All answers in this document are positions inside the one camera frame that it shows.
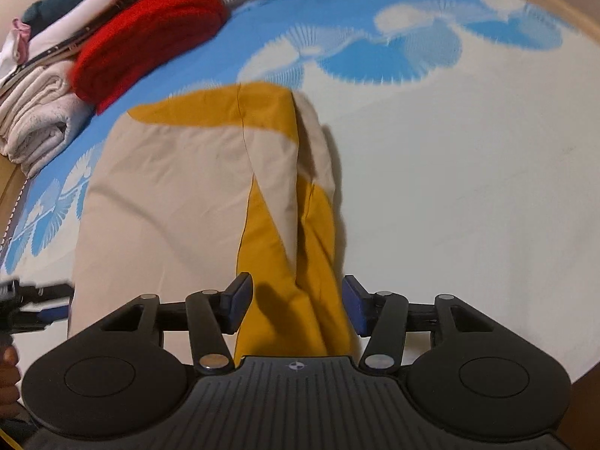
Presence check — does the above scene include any blue patterned bed sheet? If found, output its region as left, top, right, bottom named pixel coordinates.
left=1, top=0, right=599, bottom=378

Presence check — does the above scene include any beige and yellow jacket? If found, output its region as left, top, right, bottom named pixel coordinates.
left=69, top=82, right=358, bottom=360

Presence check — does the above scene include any person's left hand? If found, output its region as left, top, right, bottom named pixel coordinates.
left=0, top=345, right=21, bottom=419

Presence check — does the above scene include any navy striped folded garment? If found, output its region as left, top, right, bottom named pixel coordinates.
left=1, top=0, right=121, bottom=86

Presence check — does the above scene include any red folded blanket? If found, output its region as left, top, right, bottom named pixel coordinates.
left=69, top=0, right=229, bottom=114

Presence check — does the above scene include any pink white folded garment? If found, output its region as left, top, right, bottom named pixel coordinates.
left=1, top=0, right=121, bottom=84

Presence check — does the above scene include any cream folded towel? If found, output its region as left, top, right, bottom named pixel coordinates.
left=1, top=60, right=74, bottom=129

